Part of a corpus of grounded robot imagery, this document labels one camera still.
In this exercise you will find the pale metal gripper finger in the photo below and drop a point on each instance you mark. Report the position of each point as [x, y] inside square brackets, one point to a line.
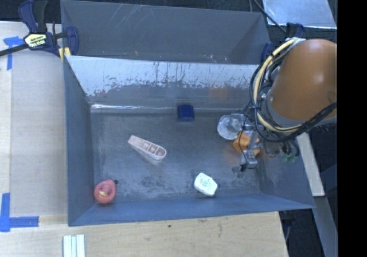
[249, 164]
[247, 157]

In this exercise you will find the orange round fruit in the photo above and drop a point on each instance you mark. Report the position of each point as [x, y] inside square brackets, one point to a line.
[240, 144]

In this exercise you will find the clear glass cup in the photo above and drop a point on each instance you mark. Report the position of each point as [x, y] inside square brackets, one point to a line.
[227, 127]

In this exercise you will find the white packet with green print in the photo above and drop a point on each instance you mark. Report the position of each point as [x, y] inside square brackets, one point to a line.
[204, 184]

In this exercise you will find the grey metal bin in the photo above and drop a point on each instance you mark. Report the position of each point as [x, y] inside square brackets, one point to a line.
[177, 164]

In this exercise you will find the dark blue block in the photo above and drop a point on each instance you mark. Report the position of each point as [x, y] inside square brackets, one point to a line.
[185, 112]

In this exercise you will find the beige compartment tray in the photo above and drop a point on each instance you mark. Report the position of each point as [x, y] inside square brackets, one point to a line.
[146, 147]

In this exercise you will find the red round toy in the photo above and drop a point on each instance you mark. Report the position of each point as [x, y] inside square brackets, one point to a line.
[104, 192]

